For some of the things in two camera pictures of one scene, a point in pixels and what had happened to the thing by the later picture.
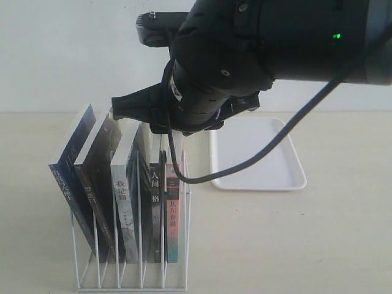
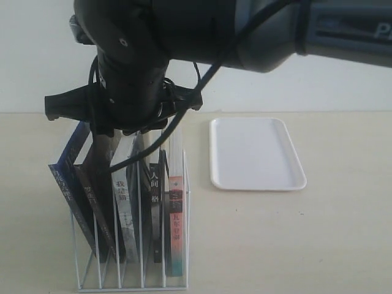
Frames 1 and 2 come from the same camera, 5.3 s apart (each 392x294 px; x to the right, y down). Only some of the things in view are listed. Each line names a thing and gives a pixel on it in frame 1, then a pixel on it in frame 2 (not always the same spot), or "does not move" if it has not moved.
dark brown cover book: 94,171 does not move
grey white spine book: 127,135 does not move
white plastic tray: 241,138 does not move
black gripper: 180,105 to 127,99
